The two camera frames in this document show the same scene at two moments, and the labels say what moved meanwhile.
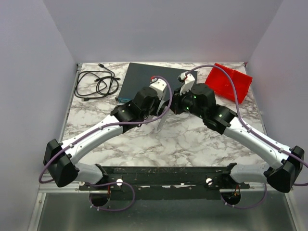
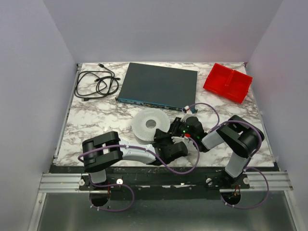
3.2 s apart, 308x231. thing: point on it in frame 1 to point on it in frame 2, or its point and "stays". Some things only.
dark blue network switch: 139,76 stays
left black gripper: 156,109 to 162,139
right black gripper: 176,106 to 177,123
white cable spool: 162,110 to 146,122
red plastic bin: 220,83 stays
